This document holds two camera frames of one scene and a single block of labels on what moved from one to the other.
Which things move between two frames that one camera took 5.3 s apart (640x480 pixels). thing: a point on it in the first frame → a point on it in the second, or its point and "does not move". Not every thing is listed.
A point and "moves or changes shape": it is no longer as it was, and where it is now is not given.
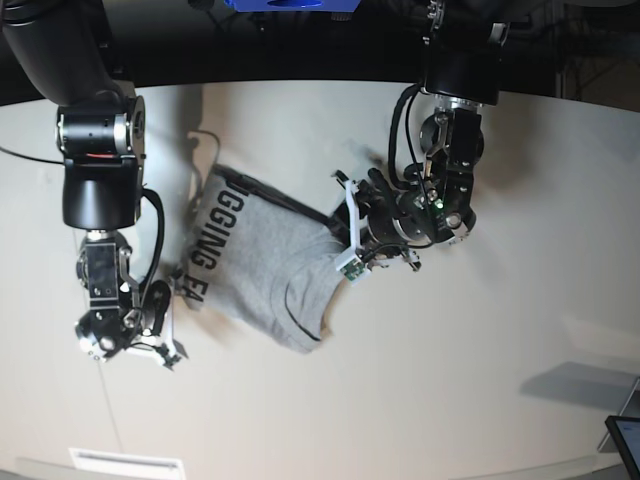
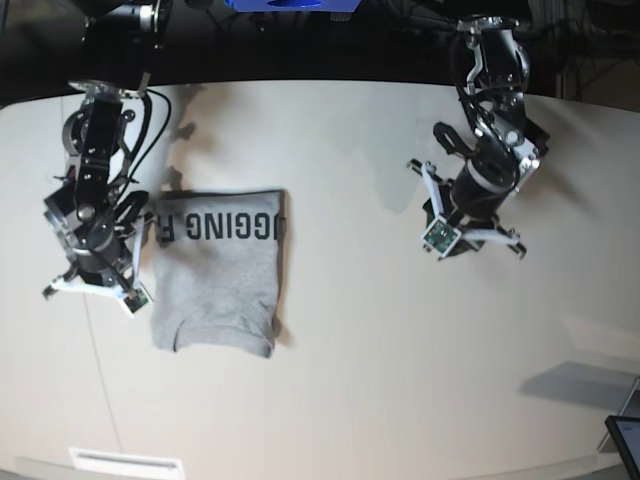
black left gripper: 148,318 → 103,250
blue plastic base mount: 293,5 does not move
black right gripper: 397,222 → 471,204
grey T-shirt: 263,261 moves or changes shape
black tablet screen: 625,434 does not move
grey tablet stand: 630,409 does not move
